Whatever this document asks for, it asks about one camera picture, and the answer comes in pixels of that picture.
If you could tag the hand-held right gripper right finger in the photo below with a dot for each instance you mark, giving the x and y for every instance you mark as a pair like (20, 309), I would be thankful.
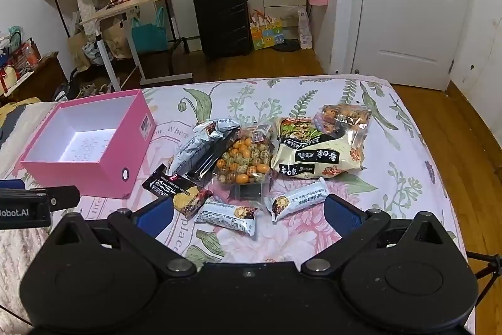
(344, 216)

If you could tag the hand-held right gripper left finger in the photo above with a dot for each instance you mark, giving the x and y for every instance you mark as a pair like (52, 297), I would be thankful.
(153, 216)

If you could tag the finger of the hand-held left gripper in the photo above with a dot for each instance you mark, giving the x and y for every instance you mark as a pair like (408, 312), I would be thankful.
(11, 185)
(64, 195)

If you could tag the pink cardboard box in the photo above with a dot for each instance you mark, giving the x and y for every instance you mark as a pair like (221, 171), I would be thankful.
(78, 172)

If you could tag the clear bag of coated peanuts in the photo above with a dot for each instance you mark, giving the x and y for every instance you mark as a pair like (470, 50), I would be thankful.
(245, 158)

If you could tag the clear bag of wrapped snacks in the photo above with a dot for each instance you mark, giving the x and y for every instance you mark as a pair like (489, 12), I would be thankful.
(347, 119)

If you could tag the black cookie packet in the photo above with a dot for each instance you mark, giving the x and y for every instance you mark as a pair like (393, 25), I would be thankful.
(176, 191)

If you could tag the white snack bar packet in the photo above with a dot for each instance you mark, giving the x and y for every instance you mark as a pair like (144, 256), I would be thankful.
(227, 216)
(298, 197)

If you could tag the large cream noodle bag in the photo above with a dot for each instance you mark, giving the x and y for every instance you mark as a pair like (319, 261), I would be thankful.
(310, 152)

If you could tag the black clear snack packet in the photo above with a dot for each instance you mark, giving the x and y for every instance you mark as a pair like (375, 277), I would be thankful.
(210, 162)

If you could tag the grey white snack packet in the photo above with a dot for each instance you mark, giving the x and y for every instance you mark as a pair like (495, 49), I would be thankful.
(196, 146)

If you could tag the floral bed sheet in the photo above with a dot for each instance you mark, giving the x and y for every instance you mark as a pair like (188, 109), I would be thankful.
(392, 146)

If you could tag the wooden nightstand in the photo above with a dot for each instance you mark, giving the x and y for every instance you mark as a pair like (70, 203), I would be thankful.
(43, 78)

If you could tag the brown paper bag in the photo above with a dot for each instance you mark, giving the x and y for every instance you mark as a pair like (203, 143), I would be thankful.
(117, 38)
(78, 50)

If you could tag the black tripod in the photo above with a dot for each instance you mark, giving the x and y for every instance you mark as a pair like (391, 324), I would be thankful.
(488, 268)

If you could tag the teal shopping bag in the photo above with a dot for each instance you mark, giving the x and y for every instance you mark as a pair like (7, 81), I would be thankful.
(149, 34)

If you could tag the white plastic bag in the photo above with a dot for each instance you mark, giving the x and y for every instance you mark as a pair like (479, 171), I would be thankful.
(305, 31)

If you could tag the colourful gift bag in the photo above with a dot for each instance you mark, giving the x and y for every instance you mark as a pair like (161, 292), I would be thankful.
(266, 34)

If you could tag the wooden overbed table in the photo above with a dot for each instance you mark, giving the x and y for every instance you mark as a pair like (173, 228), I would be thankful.
(137, 3)

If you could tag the black suitcase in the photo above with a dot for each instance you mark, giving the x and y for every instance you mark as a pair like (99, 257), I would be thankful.
(223, 21)

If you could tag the white door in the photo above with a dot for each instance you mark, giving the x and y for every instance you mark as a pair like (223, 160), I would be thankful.
(415, 13)

